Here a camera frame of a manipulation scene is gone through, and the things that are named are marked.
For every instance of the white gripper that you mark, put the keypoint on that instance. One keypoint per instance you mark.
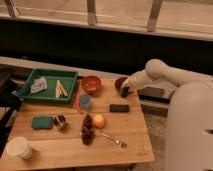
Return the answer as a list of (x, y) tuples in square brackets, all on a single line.
[(135, 81)]

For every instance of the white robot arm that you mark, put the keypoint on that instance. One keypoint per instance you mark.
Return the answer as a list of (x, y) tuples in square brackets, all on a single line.
[(156, 70)]

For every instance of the purple bowl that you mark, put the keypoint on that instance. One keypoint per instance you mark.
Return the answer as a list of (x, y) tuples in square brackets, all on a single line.
[(120, 83)]

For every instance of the orange red bowl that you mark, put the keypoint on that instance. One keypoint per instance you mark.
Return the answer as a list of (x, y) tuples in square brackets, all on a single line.
[(91, 84)]

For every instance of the black rectangular block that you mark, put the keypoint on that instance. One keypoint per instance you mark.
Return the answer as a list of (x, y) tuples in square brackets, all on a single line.
[(119, 108)]

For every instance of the blue plastic cup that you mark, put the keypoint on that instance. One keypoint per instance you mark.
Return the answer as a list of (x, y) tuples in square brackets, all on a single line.
[(85, 101)]

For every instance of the orange apple fruit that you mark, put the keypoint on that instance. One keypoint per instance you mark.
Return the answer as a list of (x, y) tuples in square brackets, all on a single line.
[(99, 121)]

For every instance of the orange carrot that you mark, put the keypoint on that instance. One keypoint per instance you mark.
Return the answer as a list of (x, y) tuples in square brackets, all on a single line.
[(78, 103)]

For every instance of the silver metal fork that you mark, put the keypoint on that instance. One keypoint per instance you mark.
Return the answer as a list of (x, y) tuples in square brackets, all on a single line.
[(116, 141)]

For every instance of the bunch of dark grapes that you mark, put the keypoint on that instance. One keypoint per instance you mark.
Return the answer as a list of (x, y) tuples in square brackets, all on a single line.
[(87, 130)]

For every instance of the pale yellow banana pieces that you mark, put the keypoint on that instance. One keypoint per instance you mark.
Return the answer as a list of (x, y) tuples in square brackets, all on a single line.
[(60, 90)]

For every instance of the small metal cup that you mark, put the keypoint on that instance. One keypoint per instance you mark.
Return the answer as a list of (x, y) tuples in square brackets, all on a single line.
[(60, 122)]

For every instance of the green plastic tray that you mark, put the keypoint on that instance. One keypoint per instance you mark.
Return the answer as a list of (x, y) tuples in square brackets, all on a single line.
[(68, 80)]

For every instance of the crumpled grey cloth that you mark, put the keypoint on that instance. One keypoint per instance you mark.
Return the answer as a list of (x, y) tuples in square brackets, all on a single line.
[(38, 85)]

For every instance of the green sponge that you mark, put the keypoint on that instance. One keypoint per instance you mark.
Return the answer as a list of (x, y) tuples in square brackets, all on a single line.
[(42, 122)]

